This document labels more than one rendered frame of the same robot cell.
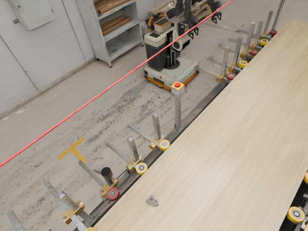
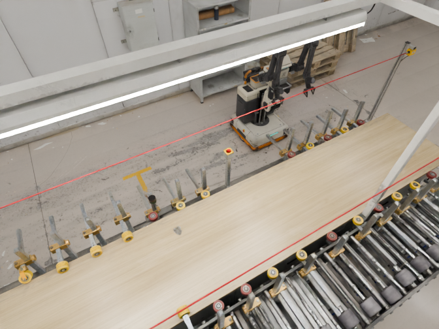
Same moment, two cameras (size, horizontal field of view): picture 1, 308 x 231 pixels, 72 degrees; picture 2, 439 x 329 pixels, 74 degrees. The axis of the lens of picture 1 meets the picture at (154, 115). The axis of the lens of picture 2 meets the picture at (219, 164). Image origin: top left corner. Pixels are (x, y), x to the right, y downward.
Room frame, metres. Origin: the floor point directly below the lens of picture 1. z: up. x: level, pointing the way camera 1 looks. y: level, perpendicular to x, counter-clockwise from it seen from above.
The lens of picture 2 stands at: (-0.59, -0.50, 3.08)
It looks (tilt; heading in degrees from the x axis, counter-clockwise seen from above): 49 degrees down; 12
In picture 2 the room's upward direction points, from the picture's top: straight up
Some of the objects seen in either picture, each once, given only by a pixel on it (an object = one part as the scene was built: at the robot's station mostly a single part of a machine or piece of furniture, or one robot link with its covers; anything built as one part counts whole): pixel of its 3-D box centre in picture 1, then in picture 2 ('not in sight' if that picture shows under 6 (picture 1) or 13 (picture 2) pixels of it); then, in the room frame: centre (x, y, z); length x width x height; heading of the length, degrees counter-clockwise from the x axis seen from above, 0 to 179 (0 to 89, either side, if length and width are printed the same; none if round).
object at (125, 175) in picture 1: (115, 185); (159, 212); (0.70, 0.36, 0.75); 0.26 x 0.01 x 0.10; 132
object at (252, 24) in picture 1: (247, 44); (325, 127); (2.00, -1.12, 0.94); 0.04 x 0.04 x 0.48; 42
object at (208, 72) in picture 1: (212, 74); (278, 147); (1.71, -0.66, 0.83); 0.43 x 0.03 x 0.04; 42
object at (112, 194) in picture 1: (114, 195); (153, 219); (0.57, 0.34, 0.85); 0.08 x 0.08 x 0.11
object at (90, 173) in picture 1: (96, 178); (146, 203); (0.72, 0.47, 0.84); 0.43 x 0.03 x 0.04; 42
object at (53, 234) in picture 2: not in sight; (65, 246); (0.16, 0.92, 0.91); 0.04 x 0.04 x 0.48; 42
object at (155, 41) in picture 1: (165, 44); (258, 99); (2.84, -0.32, 0.59); 0.55 x 0.34 x 0.83; 132
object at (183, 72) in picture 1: (171, 70); (259, 126); (2.77, -0.38, 0.16); 0.67 x 0.64 x 0.25; 42
